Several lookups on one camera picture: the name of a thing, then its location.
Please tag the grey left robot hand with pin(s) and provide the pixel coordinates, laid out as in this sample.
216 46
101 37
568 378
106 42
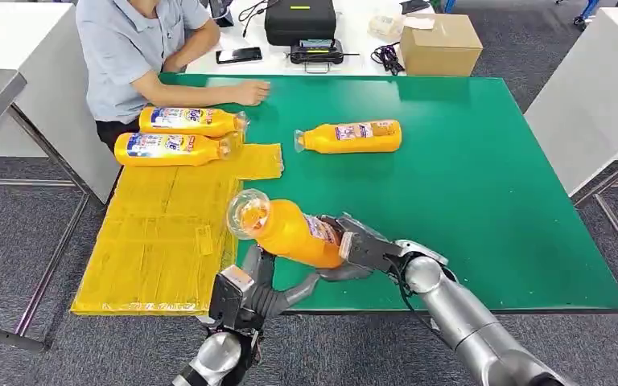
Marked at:
263 298

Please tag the person's right hand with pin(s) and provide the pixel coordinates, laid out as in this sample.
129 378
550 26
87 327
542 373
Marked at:
253 92

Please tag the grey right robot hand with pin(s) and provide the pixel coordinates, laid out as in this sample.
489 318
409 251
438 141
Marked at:
349 225

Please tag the orange drink bottle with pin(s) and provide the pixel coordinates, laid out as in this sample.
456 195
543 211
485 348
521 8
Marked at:
319 139
170 150
181 120
287 234

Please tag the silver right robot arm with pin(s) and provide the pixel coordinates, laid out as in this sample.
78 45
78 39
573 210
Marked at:
463 319

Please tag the black smartphone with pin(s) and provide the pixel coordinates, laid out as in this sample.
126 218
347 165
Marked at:
238 55

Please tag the black handheld controller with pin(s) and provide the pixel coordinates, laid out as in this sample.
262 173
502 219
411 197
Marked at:
317 52

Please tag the black carrying case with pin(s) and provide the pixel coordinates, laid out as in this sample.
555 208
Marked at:
299 21

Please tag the black upright device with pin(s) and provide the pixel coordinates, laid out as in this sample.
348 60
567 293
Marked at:
222 13

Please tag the yellow plastic sheet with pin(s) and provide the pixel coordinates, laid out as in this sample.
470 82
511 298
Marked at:
154 245

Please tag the white desk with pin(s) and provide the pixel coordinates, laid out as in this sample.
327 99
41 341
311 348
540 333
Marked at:
357 26

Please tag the person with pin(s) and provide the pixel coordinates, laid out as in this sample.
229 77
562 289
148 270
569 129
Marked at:
122 53

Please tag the green table mat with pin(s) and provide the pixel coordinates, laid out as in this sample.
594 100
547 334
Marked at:
490 202

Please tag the clear plastic bag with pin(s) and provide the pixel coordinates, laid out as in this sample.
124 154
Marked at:
383 27

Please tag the small black flat device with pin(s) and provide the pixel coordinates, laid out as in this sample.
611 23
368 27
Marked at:
414 6

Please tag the brown cardboard box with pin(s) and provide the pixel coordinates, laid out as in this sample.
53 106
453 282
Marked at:
441 49

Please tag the white side table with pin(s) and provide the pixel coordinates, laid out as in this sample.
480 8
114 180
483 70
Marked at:
58 133
591 90

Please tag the blue wheeled cart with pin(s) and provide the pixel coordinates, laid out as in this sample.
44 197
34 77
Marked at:
586 13

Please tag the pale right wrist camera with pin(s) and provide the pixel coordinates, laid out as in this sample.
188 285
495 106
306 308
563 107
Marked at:
370 250

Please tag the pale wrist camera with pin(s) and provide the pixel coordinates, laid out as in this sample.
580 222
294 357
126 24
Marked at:
370 250
229 298

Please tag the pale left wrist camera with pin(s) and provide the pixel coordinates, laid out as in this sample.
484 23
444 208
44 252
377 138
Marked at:
229 298

